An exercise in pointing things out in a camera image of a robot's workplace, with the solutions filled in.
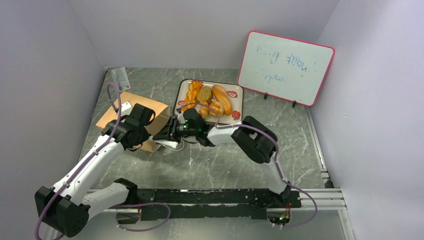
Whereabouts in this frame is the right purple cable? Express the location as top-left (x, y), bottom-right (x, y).
top-left (176, 101), bottom-right (318, 230)

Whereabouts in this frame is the purple cable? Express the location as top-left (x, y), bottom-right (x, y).
top-left (34, 82), bottom-right (172, 240)
top-left (176, 101), bottom-right (318, 230)

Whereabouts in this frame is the long orange fake baguette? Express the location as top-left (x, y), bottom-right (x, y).
top-left (211, 84), bottom-right (233, 116)

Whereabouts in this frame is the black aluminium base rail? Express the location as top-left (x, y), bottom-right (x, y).
top-left (82, 188), bottom-right (347, 225)

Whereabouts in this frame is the braided orange fake bread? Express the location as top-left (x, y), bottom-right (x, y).
top-left (181, 80), bottom-right (203, 112)

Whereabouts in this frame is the brown paper bag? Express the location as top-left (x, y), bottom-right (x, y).
top-left (113, 91), bottom-right (171, 153)

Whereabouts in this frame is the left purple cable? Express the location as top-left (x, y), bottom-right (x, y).
top-left (34, 82), bottom-right (172, 240)

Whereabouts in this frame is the round orange fake bun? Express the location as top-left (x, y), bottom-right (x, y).
top-left (209, 101), bottom-right (225, 118)

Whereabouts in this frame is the curved croissant fake bread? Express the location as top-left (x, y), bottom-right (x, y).
top-left (197, 101), bottom-right (210, 119)

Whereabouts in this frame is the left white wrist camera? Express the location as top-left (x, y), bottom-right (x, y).
top-left (120, 101), bottom-right (133, 117)

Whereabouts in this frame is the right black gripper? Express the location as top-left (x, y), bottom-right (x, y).
top-left (153, 116), bottom-right (198, 146)

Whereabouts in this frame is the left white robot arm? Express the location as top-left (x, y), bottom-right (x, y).
top-left (34, 103), bottom-right (156, 238)

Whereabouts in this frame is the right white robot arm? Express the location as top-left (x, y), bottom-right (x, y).
top-left (151, 108), bottom-right (291, 207)

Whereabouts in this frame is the clear plastic wrapper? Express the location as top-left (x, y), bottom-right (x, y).
top-left (110, 67), bottom-right (131, 92)

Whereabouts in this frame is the pink framed whiteboard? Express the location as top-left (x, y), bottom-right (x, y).
top-left (237, 30), bottom-right (336, 107)

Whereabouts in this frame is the strawberry pattern tray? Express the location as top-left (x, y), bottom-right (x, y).
top-left (172, 79), bottom-right (244, 125)

